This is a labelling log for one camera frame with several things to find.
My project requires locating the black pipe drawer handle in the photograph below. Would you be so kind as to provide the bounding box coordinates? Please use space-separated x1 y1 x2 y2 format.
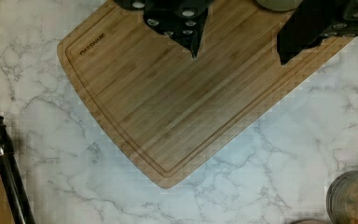
0 116 36 224

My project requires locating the green ceramic bowl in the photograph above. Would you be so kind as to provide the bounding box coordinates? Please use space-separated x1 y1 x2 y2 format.
255 0 303 12

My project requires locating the bamboo cutting board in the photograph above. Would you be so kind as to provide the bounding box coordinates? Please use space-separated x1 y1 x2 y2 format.
57 0 346 189

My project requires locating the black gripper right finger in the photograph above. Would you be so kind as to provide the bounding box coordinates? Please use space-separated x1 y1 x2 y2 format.
277 0 358 65

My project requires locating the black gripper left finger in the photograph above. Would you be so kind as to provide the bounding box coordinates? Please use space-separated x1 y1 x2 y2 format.
113 0 214 59

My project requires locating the glass jar with cereal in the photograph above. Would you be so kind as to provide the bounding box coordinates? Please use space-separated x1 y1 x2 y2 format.
326 171 358 224

